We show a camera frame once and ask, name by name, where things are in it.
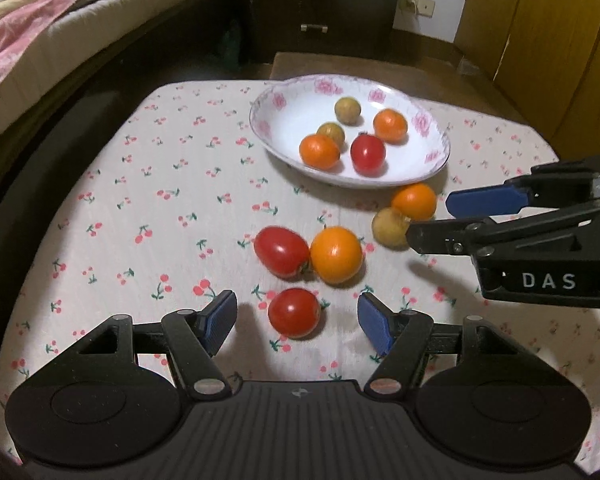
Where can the pink floral blanket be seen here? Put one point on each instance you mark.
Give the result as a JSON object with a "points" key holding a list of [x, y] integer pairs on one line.
{"points": [[25, 40]]}

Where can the white floral bowl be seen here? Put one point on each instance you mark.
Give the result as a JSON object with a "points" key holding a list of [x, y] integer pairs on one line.
{"points": [[300, 110]]}

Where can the tan round fruit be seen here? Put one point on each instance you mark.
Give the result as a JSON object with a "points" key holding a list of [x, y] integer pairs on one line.
{"points": [[332, 131], [347, 110], [387, 227]]}

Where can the dark wooden nightstand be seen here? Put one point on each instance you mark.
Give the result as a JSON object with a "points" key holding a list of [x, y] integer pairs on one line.
{"points": [[280, 5]]}

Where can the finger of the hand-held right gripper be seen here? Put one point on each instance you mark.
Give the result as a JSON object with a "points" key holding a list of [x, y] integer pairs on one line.
{"points": [[440, 237], [485, 200]]}

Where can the small orange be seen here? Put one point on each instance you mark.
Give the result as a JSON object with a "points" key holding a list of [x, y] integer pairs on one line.
{"points": [[320, 152], [390, 125], [336, 255], [414, 201]]}

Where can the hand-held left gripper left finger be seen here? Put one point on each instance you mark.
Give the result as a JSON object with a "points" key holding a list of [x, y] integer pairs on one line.
{"points": [[217, 322]]}

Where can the cherry print tablecloth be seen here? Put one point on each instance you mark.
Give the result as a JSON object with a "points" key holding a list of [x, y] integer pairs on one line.
{"points": [[180, 185]]}

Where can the wooden wardrobe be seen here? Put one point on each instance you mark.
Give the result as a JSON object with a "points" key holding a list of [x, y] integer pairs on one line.
{"points": [[545, 50]]}

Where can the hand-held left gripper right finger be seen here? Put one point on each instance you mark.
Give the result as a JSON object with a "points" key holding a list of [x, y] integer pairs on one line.
{"points": [[375, 322]]}

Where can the red tomato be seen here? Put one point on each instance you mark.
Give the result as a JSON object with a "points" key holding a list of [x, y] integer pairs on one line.
{"points": [[281, 251], [367, 155], [294, 312]]}

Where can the bed with pink blanket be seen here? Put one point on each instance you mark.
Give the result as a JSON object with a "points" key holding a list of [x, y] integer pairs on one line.
{"points": [[130, 15]]}

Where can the white wall socket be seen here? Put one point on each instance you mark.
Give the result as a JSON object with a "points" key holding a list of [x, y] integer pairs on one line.
{"points": [[422, 6]]}

